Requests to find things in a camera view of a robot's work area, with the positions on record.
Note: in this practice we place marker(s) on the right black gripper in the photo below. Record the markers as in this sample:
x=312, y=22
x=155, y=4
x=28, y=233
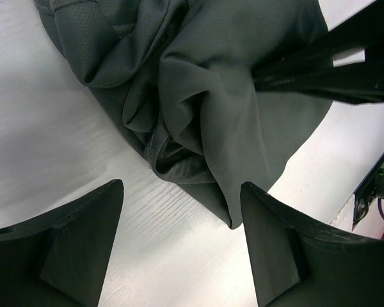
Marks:
x=357, y=83

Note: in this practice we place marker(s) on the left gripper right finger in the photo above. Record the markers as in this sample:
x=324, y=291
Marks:
x=297, y=260

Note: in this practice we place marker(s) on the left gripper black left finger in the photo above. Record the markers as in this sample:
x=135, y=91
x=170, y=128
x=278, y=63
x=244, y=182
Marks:
x=60, y=257

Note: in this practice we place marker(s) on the grey t shirt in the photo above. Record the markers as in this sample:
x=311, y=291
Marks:
x=175, y=77

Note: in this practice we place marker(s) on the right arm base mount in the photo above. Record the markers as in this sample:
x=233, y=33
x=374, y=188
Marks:
x=368, y=203

